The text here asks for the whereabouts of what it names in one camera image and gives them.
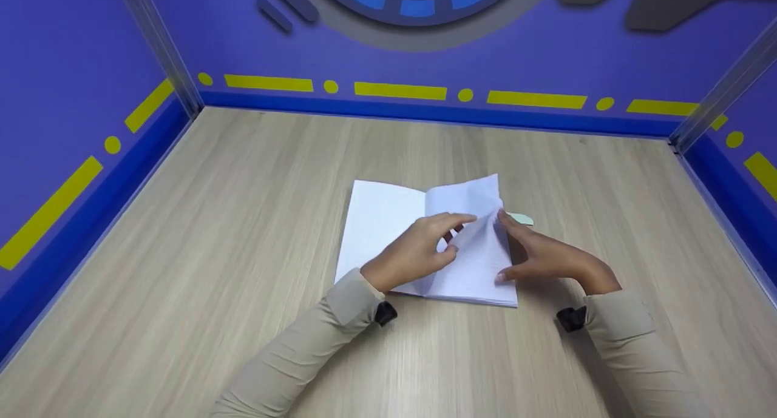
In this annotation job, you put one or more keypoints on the person's left hand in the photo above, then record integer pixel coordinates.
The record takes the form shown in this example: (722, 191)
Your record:
(408, 256)

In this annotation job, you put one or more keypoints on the person's right hand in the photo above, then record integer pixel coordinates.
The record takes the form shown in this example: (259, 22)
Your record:
(549, 257)

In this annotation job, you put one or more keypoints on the person's left fingers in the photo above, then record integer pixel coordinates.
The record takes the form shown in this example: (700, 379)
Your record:
(454, 222)

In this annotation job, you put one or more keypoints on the person's right fingers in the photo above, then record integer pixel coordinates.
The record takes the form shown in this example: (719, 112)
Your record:
(511, 227)

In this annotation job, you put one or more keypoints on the person's left thumb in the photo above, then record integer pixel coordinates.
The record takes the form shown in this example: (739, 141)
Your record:
(442, 261)

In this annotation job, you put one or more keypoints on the person's right thumb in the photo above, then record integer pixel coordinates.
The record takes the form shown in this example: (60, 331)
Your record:
(516, 273)

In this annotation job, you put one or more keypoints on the white notebook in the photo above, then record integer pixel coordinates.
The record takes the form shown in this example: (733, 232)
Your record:
(388, 224)

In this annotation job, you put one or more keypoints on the pale green flat piece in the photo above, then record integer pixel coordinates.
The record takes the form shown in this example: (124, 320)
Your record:
(522, 219)

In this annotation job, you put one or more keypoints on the black wrist band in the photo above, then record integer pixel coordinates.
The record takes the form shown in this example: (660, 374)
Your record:
(572, 318)
(385, 313)

